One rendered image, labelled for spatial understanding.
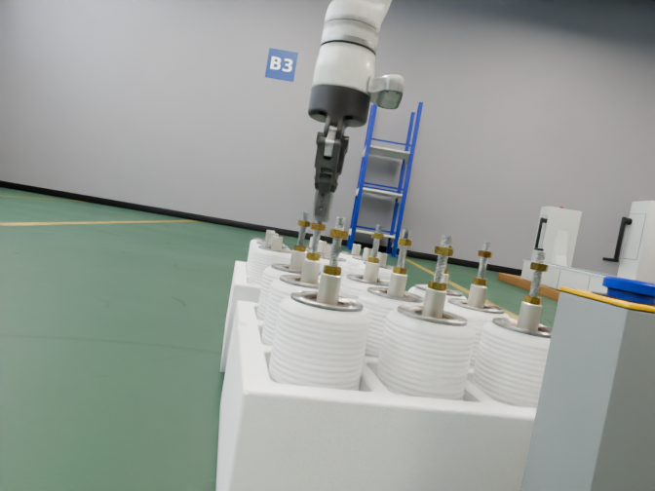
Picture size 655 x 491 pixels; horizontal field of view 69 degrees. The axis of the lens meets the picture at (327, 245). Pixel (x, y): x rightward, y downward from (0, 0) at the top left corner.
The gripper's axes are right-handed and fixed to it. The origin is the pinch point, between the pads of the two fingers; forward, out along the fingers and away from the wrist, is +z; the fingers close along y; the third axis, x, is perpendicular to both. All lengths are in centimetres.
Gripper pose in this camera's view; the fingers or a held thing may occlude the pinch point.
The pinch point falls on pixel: (322, 206)
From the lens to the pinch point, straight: 60.7
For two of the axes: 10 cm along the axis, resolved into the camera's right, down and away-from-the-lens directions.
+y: -0.5, 0.5, -10.0
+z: -1.7, 9.8, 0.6
